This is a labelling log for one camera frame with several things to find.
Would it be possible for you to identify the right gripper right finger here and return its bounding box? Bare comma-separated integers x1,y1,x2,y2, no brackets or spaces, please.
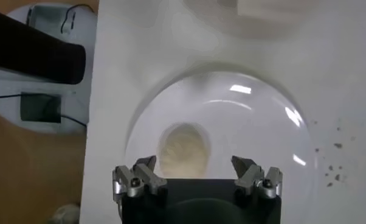
230,155,283,200

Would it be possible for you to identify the white steamed baozi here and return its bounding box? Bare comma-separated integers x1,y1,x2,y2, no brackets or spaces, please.
157,122,210,180

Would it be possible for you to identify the dark crumbs cluster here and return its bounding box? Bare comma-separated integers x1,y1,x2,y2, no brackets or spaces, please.
310,118,357,188

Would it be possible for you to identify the black robot body part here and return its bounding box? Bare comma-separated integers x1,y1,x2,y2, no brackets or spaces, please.
0,7,87,85

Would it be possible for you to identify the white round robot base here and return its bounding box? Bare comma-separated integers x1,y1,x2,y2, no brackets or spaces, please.
0,2,98,135

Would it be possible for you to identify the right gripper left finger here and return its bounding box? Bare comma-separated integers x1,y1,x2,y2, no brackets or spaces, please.
112,155,168,203

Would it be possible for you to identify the white round plate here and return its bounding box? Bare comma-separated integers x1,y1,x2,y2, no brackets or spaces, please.
124,70,320,224

